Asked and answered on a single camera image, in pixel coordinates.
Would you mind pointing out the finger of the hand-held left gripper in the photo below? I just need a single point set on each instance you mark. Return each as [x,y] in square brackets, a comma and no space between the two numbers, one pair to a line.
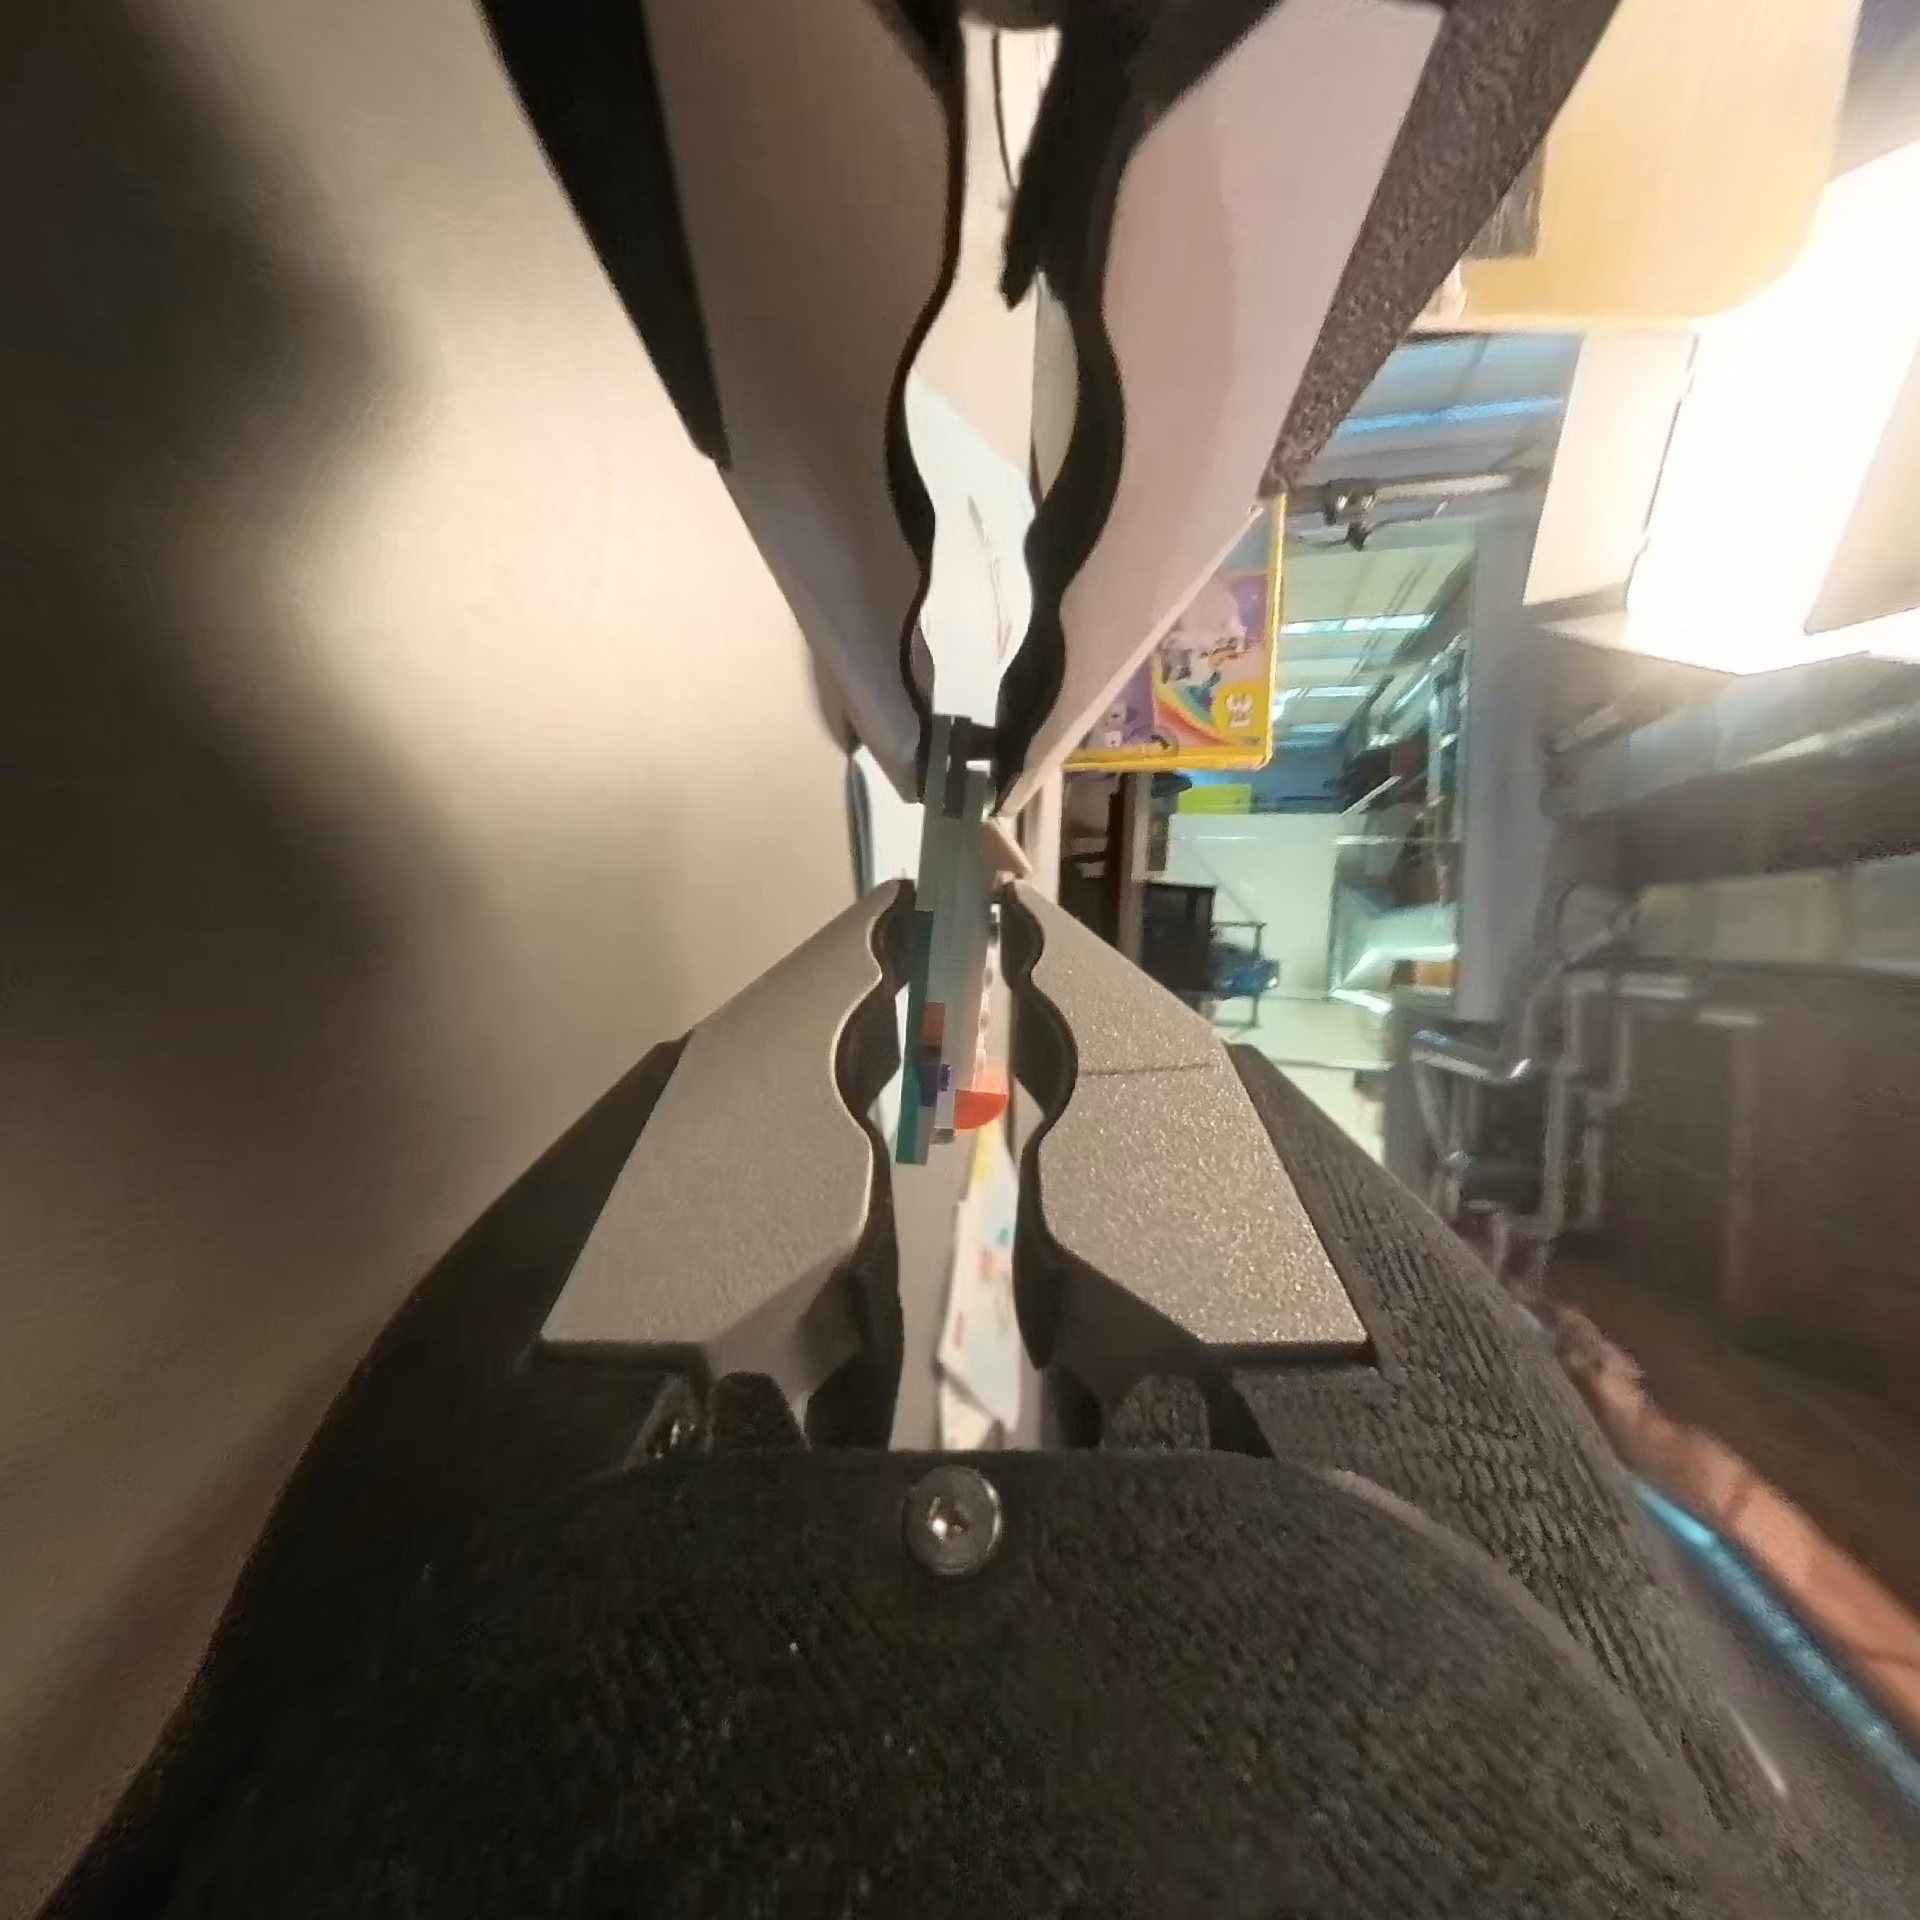
[811,300]
[1245,225]

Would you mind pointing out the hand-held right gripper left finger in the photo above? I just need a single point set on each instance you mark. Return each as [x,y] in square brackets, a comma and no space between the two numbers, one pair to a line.
[720,1184]

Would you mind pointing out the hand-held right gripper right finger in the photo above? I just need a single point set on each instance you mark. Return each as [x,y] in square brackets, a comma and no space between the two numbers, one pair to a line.
[1201,1200]

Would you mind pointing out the white and green lego assembly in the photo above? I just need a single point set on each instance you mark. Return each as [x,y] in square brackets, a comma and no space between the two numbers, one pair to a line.
[937,974]

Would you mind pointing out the yellow-edged lego box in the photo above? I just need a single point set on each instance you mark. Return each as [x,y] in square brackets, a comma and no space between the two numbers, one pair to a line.
[1201,676]

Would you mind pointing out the tan wooden board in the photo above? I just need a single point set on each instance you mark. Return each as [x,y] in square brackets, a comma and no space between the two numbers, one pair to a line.
[1681,150]

